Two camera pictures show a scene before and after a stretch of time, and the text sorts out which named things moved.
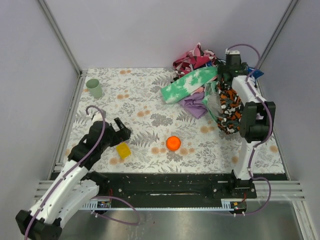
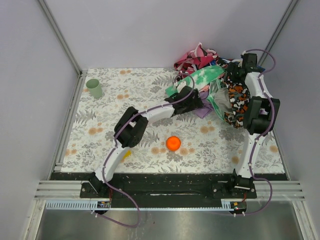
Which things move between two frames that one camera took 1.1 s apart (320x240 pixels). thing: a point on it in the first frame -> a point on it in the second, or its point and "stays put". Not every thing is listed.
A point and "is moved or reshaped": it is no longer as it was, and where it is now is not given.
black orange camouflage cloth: [232, 106] is moved or reshaped
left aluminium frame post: [61, 37] stays put
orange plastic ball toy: [173, 143] stays put
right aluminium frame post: [287, 13] stays put
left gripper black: [117, 133] -> [194, 100]
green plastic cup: [95, 87] stays put
